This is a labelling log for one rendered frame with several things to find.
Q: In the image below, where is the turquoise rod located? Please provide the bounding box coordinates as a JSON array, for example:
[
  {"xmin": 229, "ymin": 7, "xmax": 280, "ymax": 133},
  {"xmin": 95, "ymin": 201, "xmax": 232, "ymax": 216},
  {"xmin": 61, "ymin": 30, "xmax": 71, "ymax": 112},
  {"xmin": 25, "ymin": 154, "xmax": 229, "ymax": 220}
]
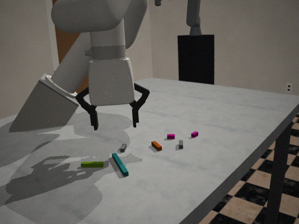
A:
[{"xmin": 112, "ymin": 153, "xmax": 129, "ymax": 177}]

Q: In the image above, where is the lime green rod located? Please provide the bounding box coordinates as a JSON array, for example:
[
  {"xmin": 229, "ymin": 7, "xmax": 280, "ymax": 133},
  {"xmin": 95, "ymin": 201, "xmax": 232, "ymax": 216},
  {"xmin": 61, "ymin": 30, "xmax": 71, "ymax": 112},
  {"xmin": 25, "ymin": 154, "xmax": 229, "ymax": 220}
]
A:
[{"xmin": 81, "ymin": 162, "xmax": 103, "ymax": 168}]

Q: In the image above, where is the orange rectangular block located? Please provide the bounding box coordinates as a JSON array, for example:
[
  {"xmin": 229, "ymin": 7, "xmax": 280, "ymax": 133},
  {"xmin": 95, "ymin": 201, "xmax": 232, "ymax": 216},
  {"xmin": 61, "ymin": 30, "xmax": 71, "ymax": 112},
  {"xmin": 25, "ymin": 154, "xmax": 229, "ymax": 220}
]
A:
[{"xmin": 152, "ymin": 141, "xmax": 162, "ymax": 151}]

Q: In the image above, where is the magenta rod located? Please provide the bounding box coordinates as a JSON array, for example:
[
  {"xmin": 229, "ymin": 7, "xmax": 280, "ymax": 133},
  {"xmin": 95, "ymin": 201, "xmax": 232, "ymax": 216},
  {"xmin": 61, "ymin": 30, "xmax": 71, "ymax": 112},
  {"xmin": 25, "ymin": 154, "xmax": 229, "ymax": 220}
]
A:
[
  {"xmin": 167, "ymin": 134, "xmax": 175, "ymax": 139},
  {"xmin": 191, "ymin": 131, "xmax": 198, "ymax": 138}
]

